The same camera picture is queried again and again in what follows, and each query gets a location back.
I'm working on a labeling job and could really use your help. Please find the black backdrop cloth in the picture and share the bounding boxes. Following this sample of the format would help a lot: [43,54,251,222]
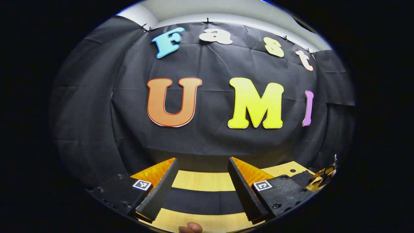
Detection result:
[52,15,356,188]

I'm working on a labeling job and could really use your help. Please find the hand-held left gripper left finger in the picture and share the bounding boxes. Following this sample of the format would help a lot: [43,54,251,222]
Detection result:
[86,157,179,222]

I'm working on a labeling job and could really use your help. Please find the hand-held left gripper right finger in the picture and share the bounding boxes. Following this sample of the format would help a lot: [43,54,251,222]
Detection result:
[228,157,313,224]

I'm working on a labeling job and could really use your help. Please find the dark blue jeans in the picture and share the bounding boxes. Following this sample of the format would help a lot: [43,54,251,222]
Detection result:
[162,170,321,216]

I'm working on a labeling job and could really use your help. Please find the row of black cloth clips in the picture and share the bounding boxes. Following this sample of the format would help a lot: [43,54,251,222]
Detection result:
[140,18,316,55]

